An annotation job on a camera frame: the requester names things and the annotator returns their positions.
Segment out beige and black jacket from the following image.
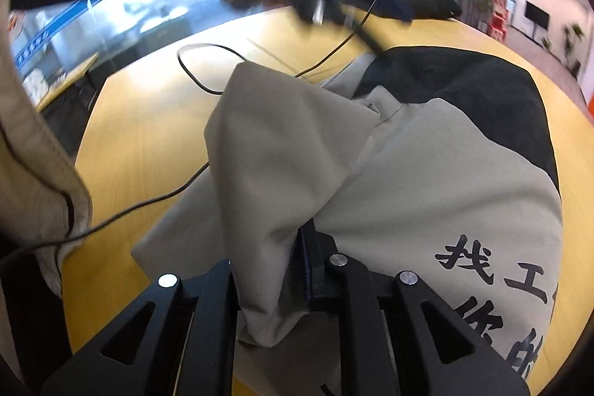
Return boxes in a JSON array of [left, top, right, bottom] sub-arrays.
[[132, 47, 563, 395]]

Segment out black folded garment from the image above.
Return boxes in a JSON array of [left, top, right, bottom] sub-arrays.
[[339, 0, 462, 20]]

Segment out red crates stack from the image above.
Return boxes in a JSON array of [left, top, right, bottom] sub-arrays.
[[487, 0, 509, 43]]

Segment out person's beige trousers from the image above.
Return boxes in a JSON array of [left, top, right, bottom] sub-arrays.
[[0, 0, 93, 383]]

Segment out black cable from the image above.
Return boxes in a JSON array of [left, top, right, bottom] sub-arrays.
[[0, 0, 380, 266]]

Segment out wall television screen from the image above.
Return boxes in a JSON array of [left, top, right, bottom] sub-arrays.
[[525, 1, 550, 30]]

